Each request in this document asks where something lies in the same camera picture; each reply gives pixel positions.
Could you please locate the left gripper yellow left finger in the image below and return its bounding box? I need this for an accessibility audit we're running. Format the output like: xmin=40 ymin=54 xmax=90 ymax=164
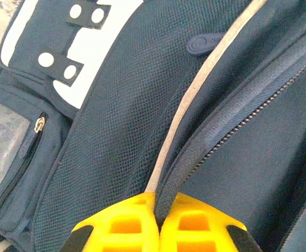
xmin=59 ymin=191 xmax=160 ymax=252

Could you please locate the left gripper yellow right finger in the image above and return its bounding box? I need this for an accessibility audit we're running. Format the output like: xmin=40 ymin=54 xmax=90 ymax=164
xmin=159 ymin=192 xmax=263 ymax=252

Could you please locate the navy blue backpack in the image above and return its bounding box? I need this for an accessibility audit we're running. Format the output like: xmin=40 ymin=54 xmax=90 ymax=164
xmin=0 ymin=0 xmax=306 ymax=252

